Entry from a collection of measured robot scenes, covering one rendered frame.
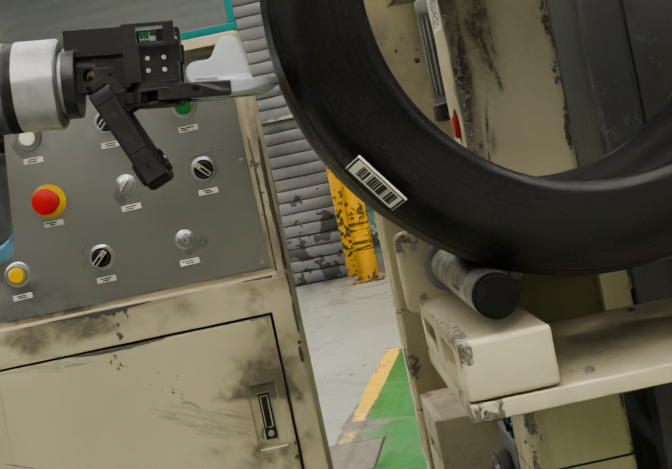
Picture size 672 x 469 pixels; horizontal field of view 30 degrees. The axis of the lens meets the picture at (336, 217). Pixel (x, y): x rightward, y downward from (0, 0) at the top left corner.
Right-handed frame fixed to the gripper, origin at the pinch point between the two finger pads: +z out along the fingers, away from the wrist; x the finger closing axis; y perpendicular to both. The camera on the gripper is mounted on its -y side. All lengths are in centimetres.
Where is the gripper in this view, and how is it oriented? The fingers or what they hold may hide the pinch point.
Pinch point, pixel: (268, 88)
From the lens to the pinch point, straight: 127.1
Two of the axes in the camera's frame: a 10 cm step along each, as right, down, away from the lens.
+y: -0.8, -10.0, -0.5
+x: -0.4, -0.4, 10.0
